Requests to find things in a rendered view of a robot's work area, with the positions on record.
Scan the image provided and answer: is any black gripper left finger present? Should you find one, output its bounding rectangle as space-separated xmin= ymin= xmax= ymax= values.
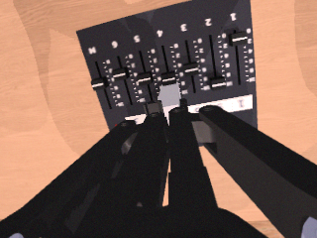
xmin=0 ymin=85 xmax=170 ymax=238

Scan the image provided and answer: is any black lighting desk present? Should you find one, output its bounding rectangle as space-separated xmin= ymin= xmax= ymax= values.
xmin=76 ymin=0 xmax=258 ymax=131

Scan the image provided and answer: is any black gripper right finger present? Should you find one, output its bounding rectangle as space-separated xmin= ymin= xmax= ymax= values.
xmin=166 ymin=82 xmax=317 ymax=238

